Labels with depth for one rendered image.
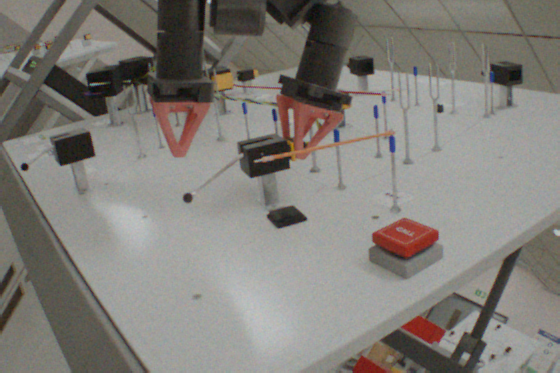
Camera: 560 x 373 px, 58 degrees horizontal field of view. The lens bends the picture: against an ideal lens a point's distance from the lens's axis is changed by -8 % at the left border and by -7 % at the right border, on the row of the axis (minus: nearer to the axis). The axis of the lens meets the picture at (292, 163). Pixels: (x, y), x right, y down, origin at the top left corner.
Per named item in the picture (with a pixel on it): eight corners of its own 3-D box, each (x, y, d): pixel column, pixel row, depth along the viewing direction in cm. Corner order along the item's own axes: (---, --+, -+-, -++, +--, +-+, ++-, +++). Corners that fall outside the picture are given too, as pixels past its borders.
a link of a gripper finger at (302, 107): (305, 154, 78) (324, 91, 76) (329, 168, 71) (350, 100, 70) (263, 145, 75) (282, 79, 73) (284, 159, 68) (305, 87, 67)
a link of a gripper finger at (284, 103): (303, 152, 78) (321, 90, 77) (326, 166, 72) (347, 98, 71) (261, 143, 75) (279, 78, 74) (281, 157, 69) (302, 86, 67)
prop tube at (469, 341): (469, 356, 85) (541, 190, 88) (457, 349, 88) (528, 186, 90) (478, 357, 87) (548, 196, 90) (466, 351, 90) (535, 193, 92)
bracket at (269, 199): (256, 200, 75) (251, 166, 74) (272, 196, 76) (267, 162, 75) (267, 211, 71) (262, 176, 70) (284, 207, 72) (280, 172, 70)
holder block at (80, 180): (29, 202, 85) (13, 146, 82) (96, 180, 91) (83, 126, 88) (33, 209, 81) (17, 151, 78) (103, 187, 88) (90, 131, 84)
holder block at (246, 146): (240, 169, 73) (236, 141, 72) (278, 160, 75) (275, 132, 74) (250, 179, 69) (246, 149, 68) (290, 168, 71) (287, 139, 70)
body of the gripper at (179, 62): (195, 85, 71) (197, 29, 69) (215, 98, 62) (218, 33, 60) (146, 86, 68) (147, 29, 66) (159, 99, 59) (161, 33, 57)
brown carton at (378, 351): (377, 367, 750) (388, 348, 754) (354, 351, 789) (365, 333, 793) (390, 372, 773) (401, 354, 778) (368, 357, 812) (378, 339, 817)
